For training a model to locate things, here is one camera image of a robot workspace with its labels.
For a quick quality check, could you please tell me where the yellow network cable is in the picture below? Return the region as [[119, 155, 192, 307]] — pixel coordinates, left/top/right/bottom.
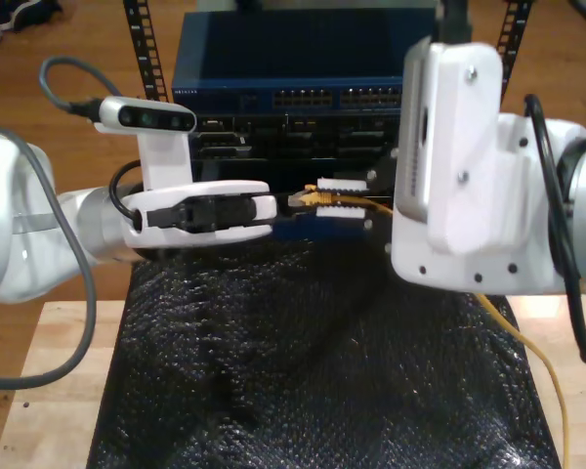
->
[[286, 184, 567, 469]]

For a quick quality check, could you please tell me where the blue metal base panel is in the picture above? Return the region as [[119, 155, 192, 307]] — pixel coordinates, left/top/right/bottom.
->
[[272, 217, 375, 241]]

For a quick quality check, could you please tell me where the black rack server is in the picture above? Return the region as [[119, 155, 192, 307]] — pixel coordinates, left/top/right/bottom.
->
[[188, 112, 401, 162]]

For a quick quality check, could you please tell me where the black bubble mat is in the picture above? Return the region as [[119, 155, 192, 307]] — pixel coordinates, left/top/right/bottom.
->
[[85, 238, 563, 469]]

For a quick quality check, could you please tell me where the dark shoe with white sole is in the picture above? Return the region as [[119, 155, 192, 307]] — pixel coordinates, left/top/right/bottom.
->
[[0, 0, 63, 31]]

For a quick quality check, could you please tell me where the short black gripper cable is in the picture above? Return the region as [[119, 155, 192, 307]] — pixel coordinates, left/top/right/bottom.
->
[[108, 159, 152, 231]]

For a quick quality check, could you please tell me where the long black arm cable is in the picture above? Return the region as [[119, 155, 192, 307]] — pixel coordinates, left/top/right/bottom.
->
[[438, 0, 586, 366]]

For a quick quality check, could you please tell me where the blue network switch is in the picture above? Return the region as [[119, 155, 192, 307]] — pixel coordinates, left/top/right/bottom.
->
[[170, 10, 440, 116]]

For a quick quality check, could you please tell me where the grey camera cable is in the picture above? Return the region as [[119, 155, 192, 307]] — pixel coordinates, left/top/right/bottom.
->
[[0, 56, 123, 392]]

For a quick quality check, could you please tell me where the black perforated rack post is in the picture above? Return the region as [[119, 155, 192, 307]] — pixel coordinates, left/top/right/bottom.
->
[[497, 0, 533, 107], [122, 0, 172, 104]]

